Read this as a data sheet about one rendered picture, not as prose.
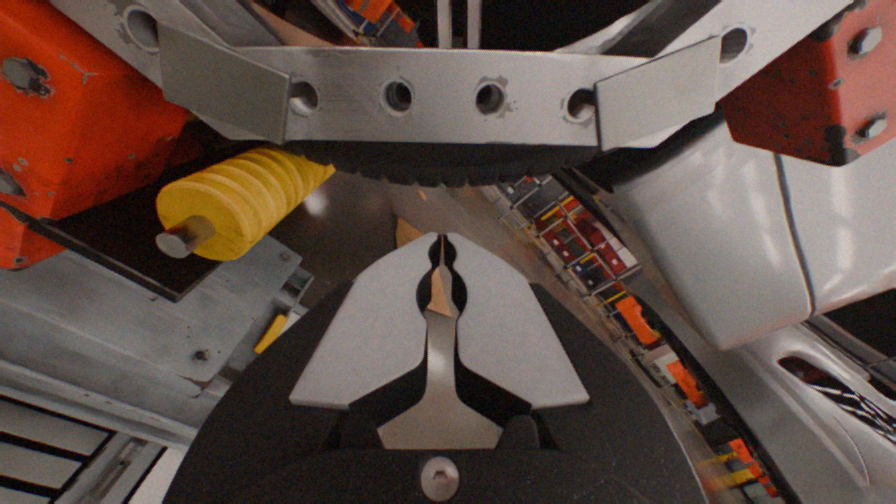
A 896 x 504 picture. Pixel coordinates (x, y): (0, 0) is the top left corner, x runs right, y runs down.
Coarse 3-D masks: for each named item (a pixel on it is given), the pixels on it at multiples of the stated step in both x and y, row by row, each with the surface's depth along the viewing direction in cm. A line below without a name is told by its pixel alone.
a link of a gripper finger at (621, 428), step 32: (544, 288) 9; (576, 320) 8; (576, 352) 7; (608, 352) 7; (608, 384) 6; (640, 384) 6; (544, 416) 5; (576, 416) 5; (608, 416) 5; (640, 416) 5; (544, 448) 6; (576, 448) 5; (608, 448) 5; (640, 448) 5; (672, 448) 5; (640, 480) 5; (672, 480) 5
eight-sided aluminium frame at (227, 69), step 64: (64, 0) 11; (128, 0) 11; (192, 0) 12; (704, 0) 12; (768, 0) 11; (832, 0) 11; (192, 64) 12; (256, 64) 12; (320, 64) 12; (384, 64) 12; (448, 64) 12; (512, 64) 12; (576, 64) 12; (640, 64) 12; (704, 64) 12; (256, 128) 13; (320, 128) 14; (384, 128) 14; (448, 128) 14; (512, 128) 14; (576, 128) 14; (640, 128) 14
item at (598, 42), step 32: (256, 0) 18; (288, 0) 20; (448, 0) 19; (480, 0) 19; (608, 0) 27; (640, 0) 19; (288, 32) 18; (320, 32) 23; (448, 32) 20; (480, 32) 20; (576, 32) 24; (608, 32) 18
